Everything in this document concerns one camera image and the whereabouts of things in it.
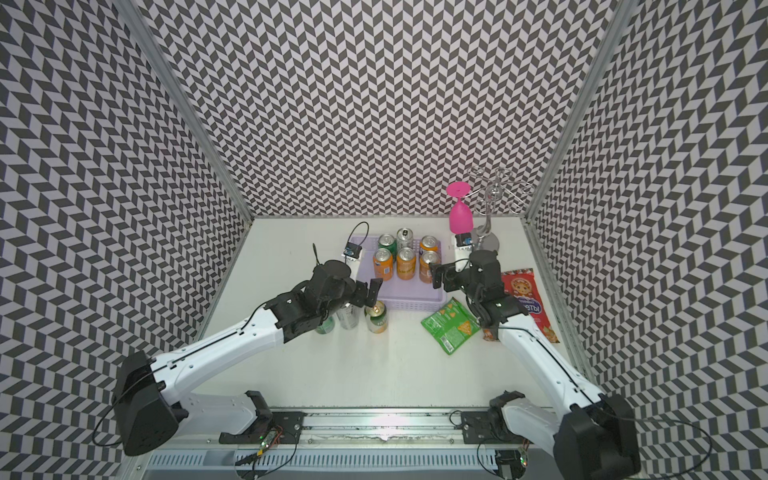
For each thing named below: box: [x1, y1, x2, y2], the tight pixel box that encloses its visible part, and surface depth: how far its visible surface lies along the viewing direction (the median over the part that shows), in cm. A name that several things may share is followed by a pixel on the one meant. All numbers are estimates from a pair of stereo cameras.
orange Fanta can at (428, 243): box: [419, 235, 439, 255], surface depth 99 cm
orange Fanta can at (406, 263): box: [396, 247, 417, 280], surface depth 97 cm
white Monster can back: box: [396, 227, 414, 250], surface depth 98 cm
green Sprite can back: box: [378, 233, 398, 257], surface depth 100 cm
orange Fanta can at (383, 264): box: [373, 248, 394, 281], surface depth 96 cm
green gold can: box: [364, 300, 388, 334], surface depth 84 cm
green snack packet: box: [420, 297, 481, 355], surface depth 91 cm
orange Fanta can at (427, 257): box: [419, 250, 441, 284], surface depth 96 cm
